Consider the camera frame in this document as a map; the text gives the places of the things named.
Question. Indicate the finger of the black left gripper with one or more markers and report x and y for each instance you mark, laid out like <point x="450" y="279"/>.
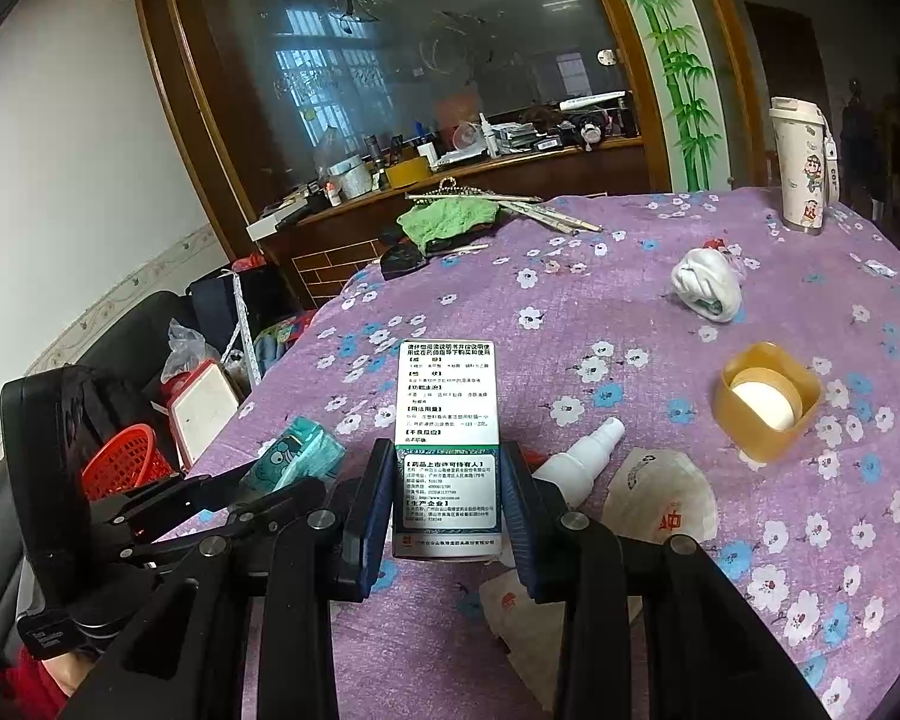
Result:
<point x="160" y="506"/>
<point x="265" y="514"/>

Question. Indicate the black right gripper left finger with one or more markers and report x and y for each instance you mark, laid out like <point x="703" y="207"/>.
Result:
<point x="330" y="554"/>

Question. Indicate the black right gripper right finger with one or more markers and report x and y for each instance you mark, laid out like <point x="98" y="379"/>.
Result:
<point x="565" y="557"/>

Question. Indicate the white spray bottle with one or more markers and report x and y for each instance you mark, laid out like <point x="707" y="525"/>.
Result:
<point x="575" y="470"/>

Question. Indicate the teal tissue pack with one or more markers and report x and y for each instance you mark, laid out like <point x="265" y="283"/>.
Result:
<point x="305" y="449"/>

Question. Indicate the white green medicine box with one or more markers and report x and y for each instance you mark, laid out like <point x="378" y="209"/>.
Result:
<point x="447" y="496"/>

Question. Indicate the white sock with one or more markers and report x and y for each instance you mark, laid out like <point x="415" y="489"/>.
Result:
<point x="705" y="281"/>

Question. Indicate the white paper wrapper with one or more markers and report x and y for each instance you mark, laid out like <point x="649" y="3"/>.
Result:
<point x="532" y="633"/>

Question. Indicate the red pink wrapper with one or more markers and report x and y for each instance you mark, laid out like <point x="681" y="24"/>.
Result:
<point x="731" y="252"/>

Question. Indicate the left hand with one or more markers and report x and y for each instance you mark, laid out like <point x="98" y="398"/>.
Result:
<point x="69" y="670"/>

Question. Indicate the black leather sofa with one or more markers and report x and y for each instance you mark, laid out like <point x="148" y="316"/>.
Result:
<point x="63" y="416"/>

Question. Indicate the red plastic mesh basket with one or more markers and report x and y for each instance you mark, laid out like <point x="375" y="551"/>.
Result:
<point x="130" y="460"/>

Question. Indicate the red framed white board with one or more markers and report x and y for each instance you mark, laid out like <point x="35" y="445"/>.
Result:
<point x="199" y="403"/>

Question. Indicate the clear plastic bag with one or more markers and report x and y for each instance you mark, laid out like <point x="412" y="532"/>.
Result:
<point x="188" y="349"/>

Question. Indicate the dark blue bag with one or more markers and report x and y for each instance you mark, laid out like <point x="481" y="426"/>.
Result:
<point x="267" y="298"/>

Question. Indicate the black small pouch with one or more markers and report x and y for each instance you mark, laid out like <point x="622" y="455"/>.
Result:
<point x="400" y="260"/>

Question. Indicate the wooden brick pattern counter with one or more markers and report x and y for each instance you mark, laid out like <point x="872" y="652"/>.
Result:
<point x="318" y="254"/>

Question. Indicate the green cloth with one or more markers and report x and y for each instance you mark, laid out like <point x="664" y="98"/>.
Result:
<point x="428" y="225"/>

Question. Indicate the bundle of chopsticks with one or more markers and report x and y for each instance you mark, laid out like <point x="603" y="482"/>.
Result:
<point x="528" y="206"/>

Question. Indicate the small foil wrapper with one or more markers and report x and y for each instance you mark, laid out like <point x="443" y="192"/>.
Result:
<point x="879" y="269"/>

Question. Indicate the white cartoon tumbler cup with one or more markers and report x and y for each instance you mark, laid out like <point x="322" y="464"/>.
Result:
<point x="808" y="163"/>

